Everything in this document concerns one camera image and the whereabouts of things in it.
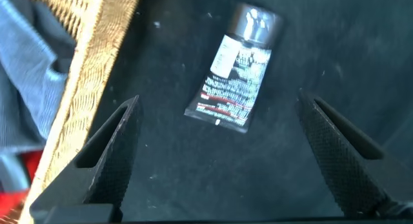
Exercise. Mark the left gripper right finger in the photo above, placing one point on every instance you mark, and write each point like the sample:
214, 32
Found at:
345, 166

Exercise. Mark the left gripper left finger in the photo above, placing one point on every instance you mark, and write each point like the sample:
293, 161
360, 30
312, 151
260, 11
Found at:
109, 172

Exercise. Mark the grey towel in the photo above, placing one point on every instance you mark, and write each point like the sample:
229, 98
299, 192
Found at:
22, 88

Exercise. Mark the black tube grey cap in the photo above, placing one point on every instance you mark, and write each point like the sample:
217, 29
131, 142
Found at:
232, 82

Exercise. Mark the wicker basket holding kitchenware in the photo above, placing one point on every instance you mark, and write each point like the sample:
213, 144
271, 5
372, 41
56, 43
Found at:
93, 66

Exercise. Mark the black tablecloth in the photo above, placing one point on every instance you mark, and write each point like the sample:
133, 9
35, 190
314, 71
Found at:
200, 169

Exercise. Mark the red pot grey inside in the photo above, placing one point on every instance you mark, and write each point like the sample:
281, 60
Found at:
13, 201

